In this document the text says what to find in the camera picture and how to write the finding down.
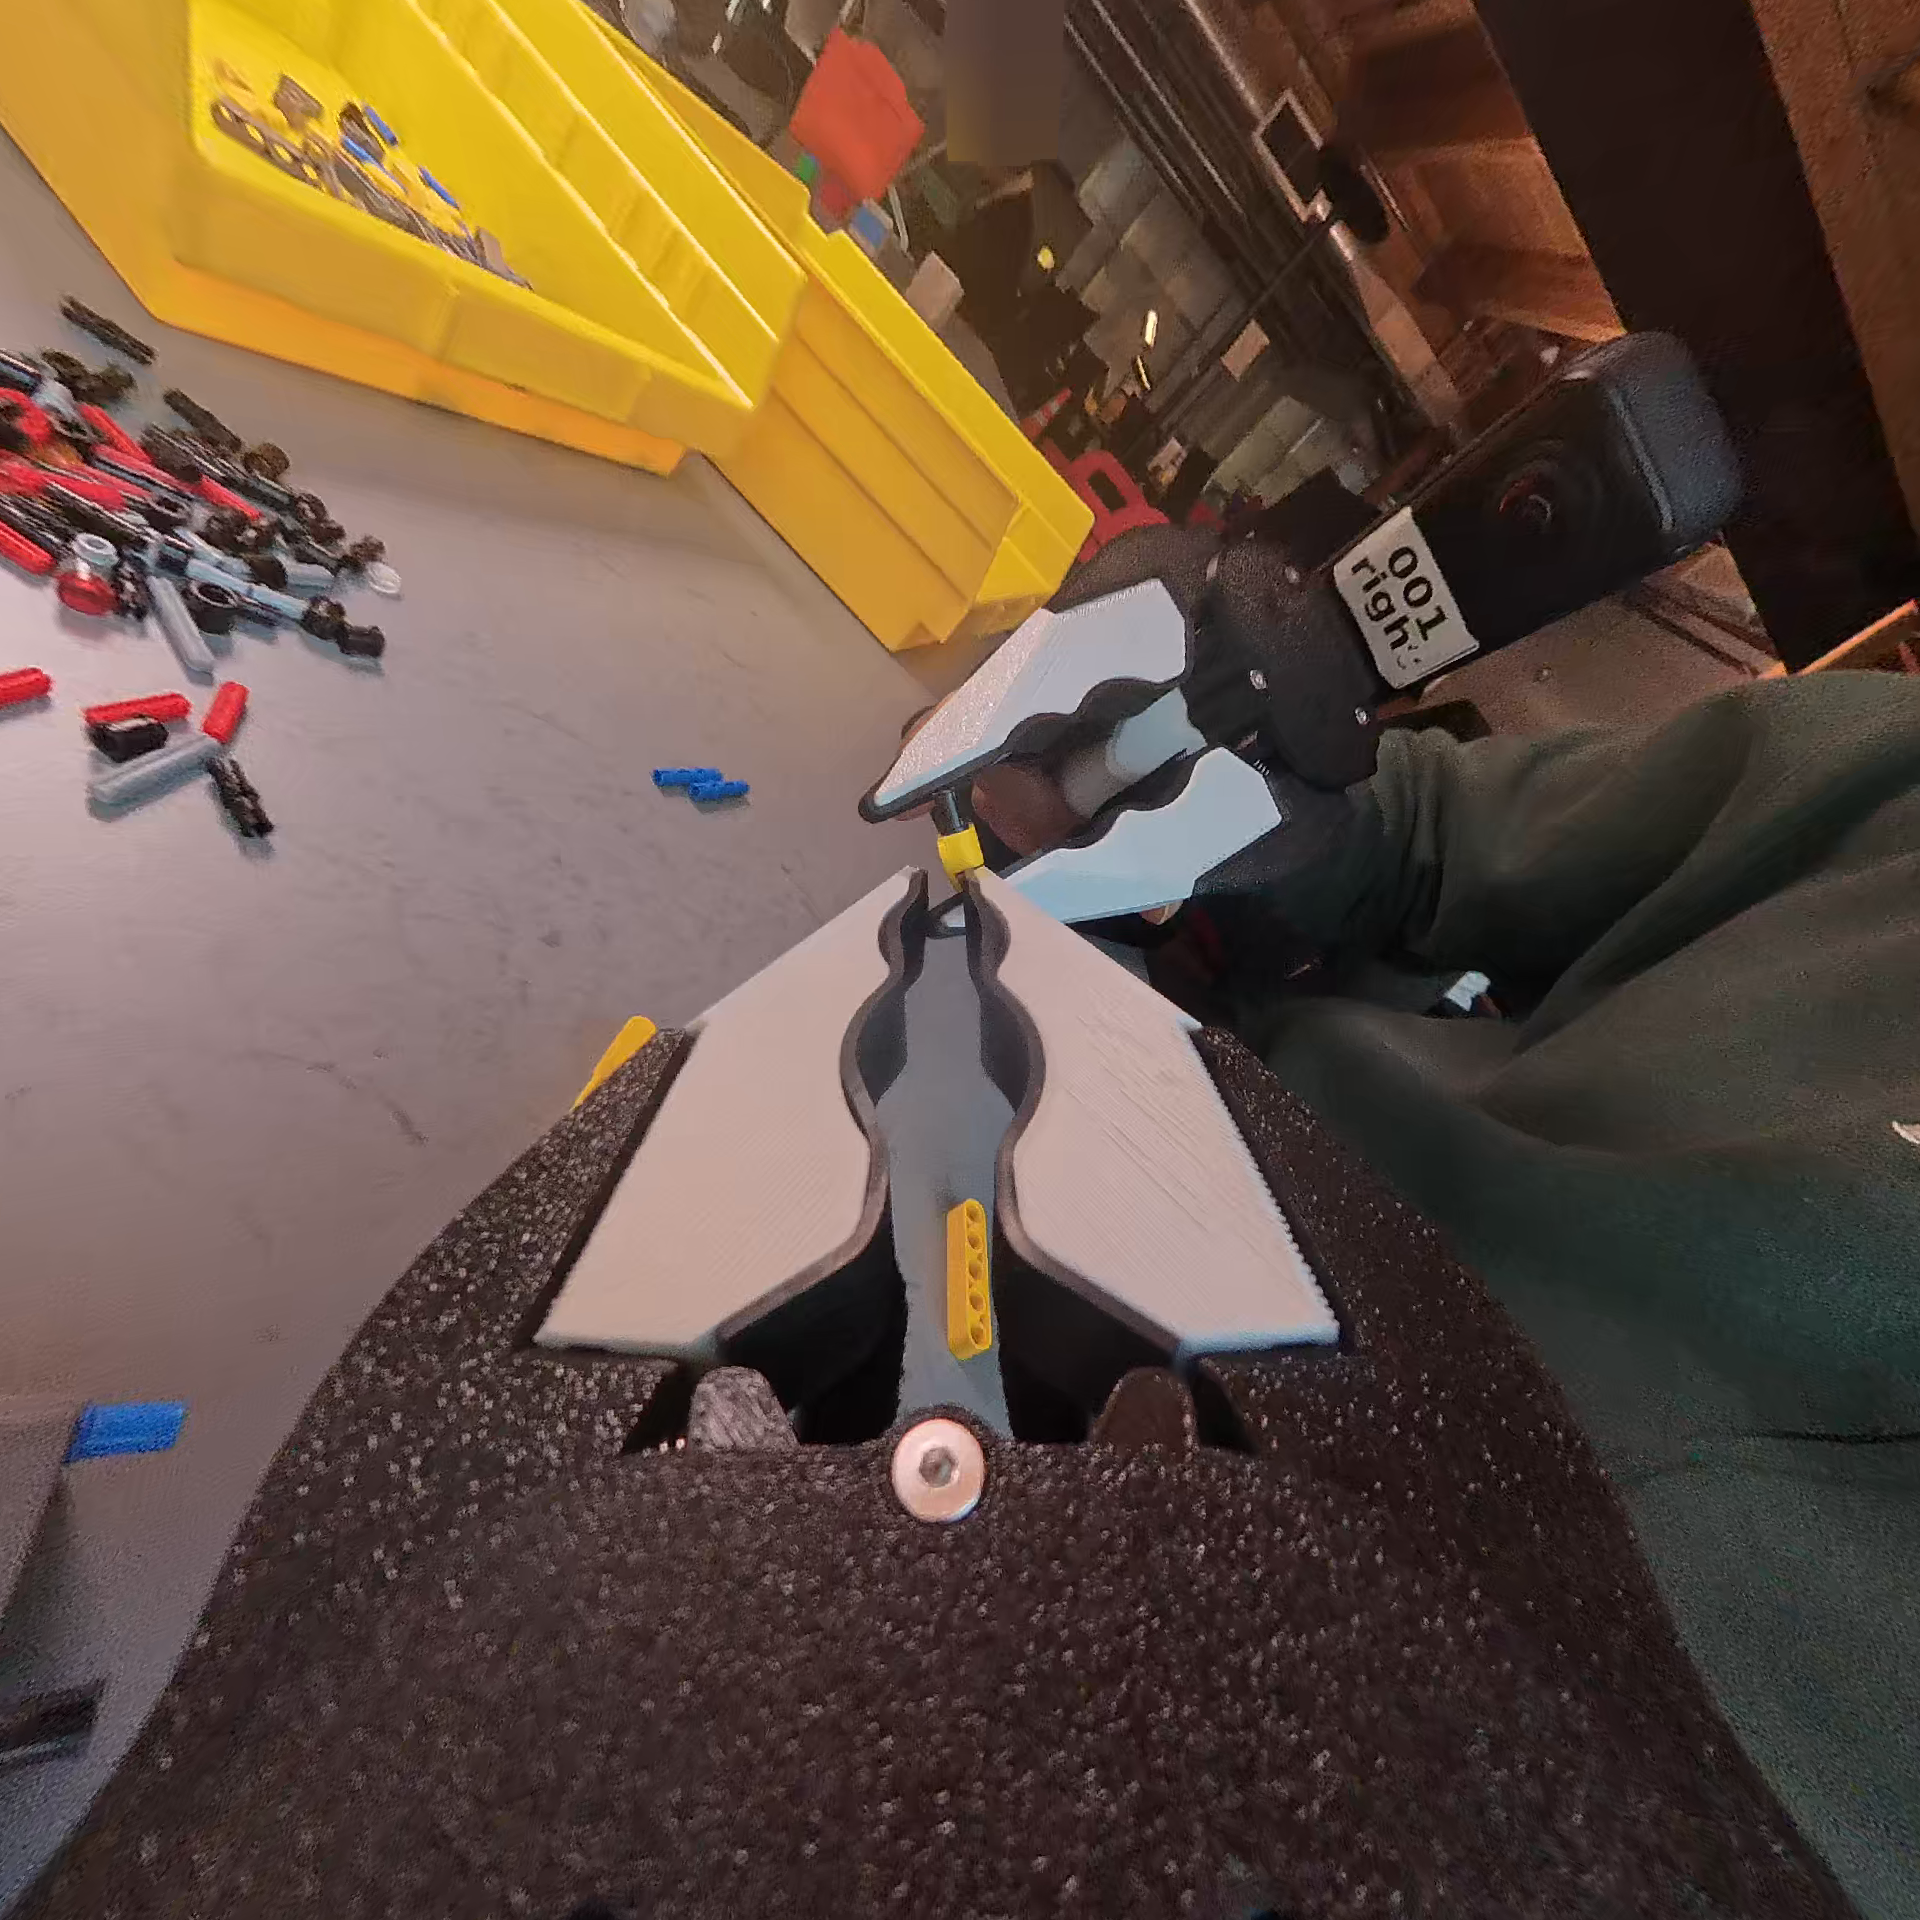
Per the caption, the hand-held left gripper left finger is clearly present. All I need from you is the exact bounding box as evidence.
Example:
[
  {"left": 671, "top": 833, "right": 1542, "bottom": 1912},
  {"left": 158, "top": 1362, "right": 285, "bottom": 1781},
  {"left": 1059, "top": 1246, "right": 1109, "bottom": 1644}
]
[{"left": 535, "top": 865, "right": 923, "bottom": 1346}]

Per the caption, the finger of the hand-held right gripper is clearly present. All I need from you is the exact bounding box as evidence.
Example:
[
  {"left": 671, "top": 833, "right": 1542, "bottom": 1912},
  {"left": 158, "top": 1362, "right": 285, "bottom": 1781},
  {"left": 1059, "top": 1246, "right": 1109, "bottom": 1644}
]
[
  {"left": 862, "top": 575, "right": 1198, "bottom": 825},
  {"left": 1002, "top": 746, "right": 1286, "bottom": 922}
]

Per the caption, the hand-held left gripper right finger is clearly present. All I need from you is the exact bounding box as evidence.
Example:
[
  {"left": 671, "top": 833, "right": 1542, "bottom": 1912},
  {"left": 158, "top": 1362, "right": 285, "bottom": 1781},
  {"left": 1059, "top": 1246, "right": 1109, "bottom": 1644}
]
[{"left": 975, "top": 873, "right": 1340, "bottom": 1360}]

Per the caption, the pile of small lego connectors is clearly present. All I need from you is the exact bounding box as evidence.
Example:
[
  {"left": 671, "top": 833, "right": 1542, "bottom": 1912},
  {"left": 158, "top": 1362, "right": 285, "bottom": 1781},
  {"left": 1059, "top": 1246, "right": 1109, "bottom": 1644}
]
[{"left": 0, "top": 297, "right": 404, "bottom": 841}]

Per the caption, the yellow lego beam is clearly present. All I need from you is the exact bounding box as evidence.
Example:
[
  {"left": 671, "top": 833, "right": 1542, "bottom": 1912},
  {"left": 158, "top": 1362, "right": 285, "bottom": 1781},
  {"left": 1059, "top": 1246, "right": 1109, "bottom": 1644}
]
[{"left": 942, "top": 1198, "right": 994, "bottom": 1362}]

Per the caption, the black and yellow lego assembly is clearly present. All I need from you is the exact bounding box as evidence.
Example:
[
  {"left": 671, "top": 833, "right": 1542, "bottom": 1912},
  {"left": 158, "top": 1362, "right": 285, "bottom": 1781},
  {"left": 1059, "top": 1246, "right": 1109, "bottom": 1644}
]
[{"left": 0, "top": 1393, "right": 190, "bottom": 1772}]

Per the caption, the heap of grey blue lego parts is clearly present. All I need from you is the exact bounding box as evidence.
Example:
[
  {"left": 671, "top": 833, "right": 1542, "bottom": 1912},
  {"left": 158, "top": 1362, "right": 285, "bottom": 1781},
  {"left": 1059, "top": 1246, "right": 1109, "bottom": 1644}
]
[{"left": 210, "top": 60, "right": 530, "bottom": 289}]

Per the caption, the person's right hand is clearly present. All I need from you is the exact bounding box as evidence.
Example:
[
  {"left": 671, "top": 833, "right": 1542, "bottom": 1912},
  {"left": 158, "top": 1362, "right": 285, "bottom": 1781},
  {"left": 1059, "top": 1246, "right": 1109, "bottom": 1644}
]
[{"left": 972, "top": 760, "right": 1085, "bottom": 857}]

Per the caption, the red step stool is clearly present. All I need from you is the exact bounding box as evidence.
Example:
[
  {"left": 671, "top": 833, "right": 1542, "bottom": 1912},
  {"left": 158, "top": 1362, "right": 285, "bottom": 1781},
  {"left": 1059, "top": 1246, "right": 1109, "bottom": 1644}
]
[{"left": 1035, "top": 393, "right": 1179, "bottom": 548}]

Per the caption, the yellow plastic bin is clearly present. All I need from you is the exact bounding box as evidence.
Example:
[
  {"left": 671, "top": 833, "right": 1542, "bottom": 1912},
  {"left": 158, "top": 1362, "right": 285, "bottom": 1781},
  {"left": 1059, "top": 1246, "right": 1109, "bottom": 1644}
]
[
  {"left": 593, "top": 0, "right": 1097, "bottom": 654},
  {"left": 0, "top": 0, "right": 757, "bottom": 478}
]

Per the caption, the red plastic crate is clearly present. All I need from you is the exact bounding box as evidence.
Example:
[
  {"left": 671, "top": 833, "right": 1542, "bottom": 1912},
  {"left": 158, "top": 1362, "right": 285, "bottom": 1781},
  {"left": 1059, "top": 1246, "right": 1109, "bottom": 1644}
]
[{"left": 786, "top": 29, "right": 927, "bottom": 212}]

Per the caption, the wooden furniture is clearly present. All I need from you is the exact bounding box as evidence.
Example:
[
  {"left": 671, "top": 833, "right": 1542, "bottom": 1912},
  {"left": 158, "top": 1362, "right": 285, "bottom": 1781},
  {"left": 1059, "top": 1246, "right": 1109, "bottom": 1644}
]
[{"left": 1350, "top": 0, "right": 1920, "bottom": 677}]

